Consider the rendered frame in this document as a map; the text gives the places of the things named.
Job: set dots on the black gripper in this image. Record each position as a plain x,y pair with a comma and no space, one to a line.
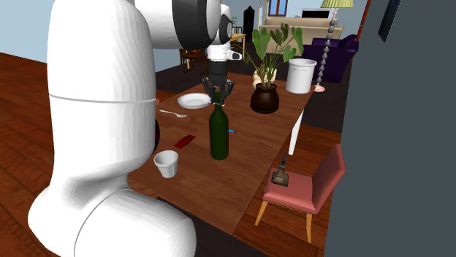
217,73

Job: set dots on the dark green glass bottle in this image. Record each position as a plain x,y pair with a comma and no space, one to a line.
218,130

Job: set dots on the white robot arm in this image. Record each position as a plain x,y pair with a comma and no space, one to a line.
99,117

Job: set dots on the white plate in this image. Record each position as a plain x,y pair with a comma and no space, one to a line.
194,100

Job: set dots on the dark wooden chair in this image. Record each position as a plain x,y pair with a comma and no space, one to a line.
194,58

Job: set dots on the beige figurine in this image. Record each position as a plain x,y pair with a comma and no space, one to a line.
255,81

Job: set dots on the blue pen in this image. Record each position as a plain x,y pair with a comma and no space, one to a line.
231,131

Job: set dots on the plant in dark brown pot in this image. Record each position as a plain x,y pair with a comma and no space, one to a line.
265,96

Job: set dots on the yellow wooden side table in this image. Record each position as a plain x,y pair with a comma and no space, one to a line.
238,38

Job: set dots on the red flat rectangular packet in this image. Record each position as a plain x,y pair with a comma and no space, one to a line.
184,141

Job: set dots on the black arched cabinet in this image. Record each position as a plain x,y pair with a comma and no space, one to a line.
248,23

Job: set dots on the white cylindrical crock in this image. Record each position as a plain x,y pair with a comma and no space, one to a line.
300,76

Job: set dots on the brown wooden table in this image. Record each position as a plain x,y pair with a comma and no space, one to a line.
228,178

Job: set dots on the white ribbed cup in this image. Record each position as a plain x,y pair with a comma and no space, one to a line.
166,163

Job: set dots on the wooden framed window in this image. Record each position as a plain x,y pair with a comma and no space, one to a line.
278,7

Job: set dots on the beige sofa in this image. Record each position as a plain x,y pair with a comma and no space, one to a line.
302,26

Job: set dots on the dark bronze statuette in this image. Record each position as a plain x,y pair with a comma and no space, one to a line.
281,173

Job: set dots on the beaded floor lamp green shade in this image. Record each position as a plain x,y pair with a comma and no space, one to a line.
326,53

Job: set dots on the purple sofa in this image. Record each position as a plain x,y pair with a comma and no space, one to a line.
336,58

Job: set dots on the pink upholstered chair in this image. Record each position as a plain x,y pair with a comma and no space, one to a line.
306,185

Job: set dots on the black wall picture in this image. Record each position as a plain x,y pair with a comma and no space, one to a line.
389,19

